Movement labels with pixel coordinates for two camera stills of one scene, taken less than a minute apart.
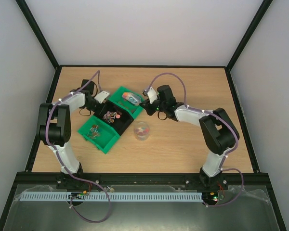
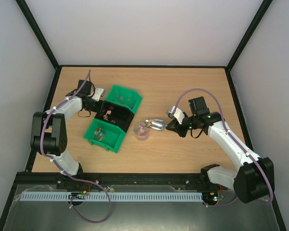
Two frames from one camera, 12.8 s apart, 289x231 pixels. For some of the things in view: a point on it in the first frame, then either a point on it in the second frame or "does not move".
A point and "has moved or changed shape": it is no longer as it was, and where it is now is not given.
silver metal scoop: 132,97 → 155,123
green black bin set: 115,115 has moved or changed shape
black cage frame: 55,77 does not move
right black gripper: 147,106 → 180,126
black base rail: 143,178 does not move
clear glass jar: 141,131 does not move
